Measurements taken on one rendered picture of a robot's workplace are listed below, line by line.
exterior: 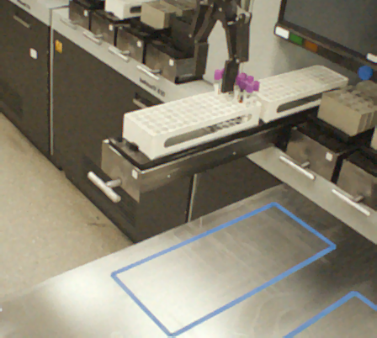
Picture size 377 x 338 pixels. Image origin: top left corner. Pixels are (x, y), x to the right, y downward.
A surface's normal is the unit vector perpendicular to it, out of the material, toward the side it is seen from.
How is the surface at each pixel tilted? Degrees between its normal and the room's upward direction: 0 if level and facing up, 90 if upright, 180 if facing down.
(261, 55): 90
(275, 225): 0
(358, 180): 90
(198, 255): 0
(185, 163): 90
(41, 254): 0
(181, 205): 90
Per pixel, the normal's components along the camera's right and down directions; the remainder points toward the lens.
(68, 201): 0.11, -0.85
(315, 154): -0.77, 0.25
